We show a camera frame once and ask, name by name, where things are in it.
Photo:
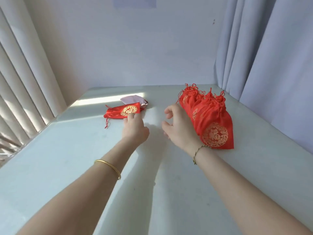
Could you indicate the person's left fingers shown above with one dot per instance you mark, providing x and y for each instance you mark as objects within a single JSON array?
[{"x": 134, "y": 116}]

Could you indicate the pale pink fabric pouch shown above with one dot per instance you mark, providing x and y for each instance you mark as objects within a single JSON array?
[{"x": 132, "y": 99}]

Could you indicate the person's right thumb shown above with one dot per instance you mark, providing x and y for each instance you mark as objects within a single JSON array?
[{"x": 166, "y": 129}]

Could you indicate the grey-blue curtain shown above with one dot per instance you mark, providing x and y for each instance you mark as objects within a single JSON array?
[{"x": 269, "y": 58}]

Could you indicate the row of red pouches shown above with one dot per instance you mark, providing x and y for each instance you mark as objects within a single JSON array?
[{"x": 210, "y": 117}]

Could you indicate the person's right hand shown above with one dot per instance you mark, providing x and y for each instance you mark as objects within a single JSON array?
[{"x": 182, "y": 130}]

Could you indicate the beige pleated curtain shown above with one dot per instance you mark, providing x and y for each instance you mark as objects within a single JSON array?
[{"x": 22, "y": 78}]

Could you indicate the person's left hand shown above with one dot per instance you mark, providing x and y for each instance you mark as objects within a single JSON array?
[{"x": 135, "y": 130}]

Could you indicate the gold bangle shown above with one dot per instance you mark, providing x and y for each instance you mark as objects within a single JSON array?
[{"x": 110, "y": 166}]

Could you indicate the person's left forearm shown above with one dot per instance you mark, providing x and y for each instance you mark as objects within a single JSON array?
[{"x": 83, "y": 193}]

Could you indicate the person's right forearm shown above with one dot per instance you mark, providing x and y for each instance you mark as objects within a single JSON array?
[{"x": 244, "y": 195}]

